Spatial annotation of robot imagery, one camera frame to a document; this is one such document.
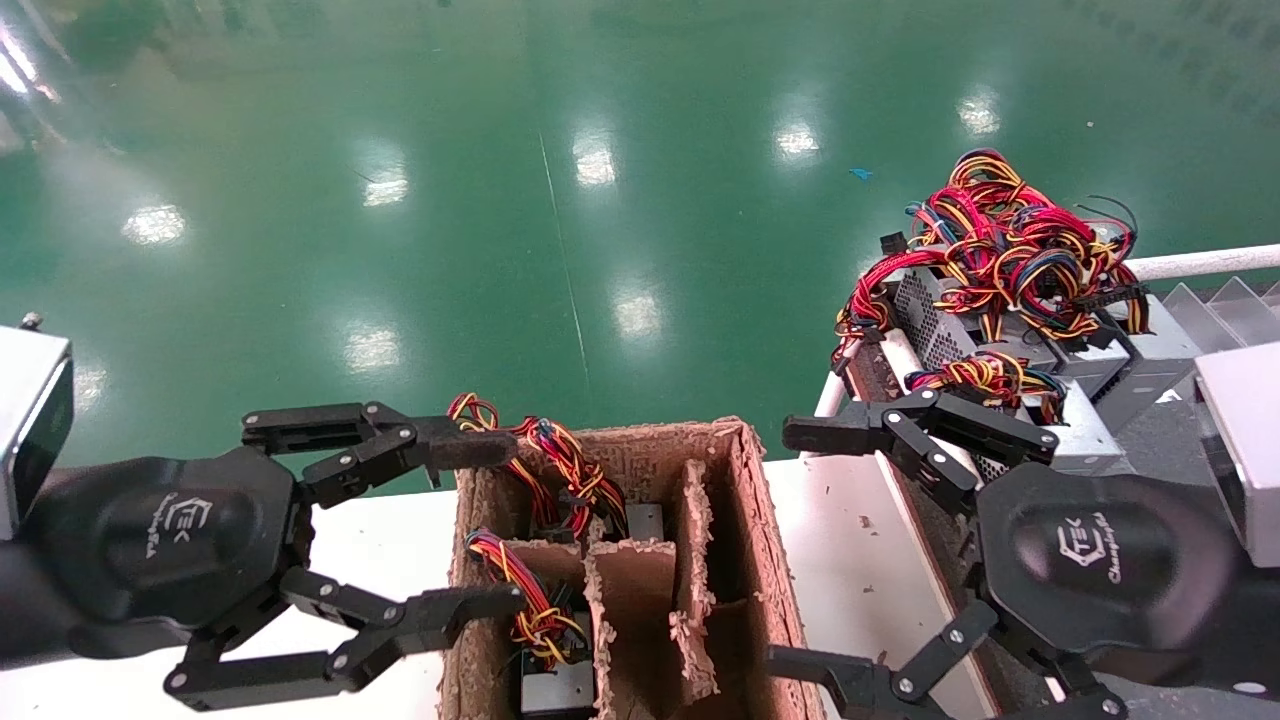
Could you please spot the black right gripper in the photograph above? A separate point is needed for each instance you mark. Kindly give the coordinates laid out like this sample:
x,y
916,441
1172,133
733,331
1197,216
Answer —
x,y
1090,560

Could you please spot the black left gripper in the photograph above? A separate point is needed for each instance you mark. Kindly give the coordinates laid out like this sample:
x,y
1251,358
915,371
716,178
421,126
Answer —
x,y
170,540

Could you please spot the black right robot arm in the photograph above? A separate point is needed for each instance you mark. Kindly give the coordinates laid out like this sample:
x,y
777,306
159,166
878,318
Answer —
x,y
1260,650

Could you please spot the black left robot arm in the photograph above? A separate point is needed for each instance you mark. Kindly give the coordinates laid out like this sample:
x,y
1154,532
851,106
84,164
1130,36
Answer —
x,y
15,610

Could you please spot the dark conveyor belt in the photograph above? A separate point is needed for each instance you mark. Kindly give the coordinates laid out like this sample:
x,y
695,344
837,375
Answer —
x,y
925,520

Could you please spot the brown cardboard divider box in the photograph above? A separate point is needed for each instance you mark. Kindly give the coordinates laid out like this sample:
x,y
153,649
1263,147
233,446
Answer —
x,y
760,560

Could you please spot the white pipe stub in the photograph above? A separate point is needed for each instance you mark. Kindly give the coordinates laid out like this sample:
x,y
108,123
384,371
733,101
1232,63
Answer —
x,y
830,400

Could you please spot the light grey power supply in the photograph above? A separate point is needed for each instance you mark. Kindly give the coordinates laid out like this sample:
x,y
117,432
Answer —
x,y
1085,432

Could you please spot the silver mesh power supply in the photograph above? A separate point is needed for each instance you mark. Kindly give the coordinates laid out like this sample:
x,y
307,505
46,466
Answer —
x,y
935,320

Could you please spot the dark grey power supply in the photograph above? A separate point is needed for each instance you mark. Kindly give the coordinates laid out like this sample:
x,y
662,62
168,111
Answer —
x,y
1150,375

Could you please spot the grey ridged metal tray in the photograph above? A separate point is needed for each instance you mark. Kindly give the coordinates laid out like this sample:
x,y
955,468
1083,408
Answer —
x,y
1235,315

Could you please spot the short white rail pipe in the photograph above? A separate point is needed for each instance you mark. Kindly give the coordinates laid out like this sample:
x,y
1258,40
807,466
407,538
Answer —
x,y
905,355

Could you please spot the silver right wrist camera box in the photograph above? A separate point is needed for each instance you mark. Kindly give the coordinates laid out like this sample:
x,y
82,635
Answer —
x,y
1250,450

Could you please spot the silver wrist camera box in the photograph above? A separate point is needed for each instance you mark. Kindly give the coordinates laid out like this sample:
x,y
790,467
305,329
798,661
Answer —
x,y
25,400
1250,450

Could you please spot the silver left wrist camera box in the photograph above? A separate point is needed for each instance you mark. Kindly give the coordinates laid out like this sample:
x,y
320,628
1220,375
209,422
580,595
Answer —
x,y
25,400

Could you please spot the long white rail pipe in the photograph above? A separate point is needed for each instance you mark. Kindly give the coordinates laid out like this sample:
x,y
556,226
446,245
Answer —
x,y
1210,262

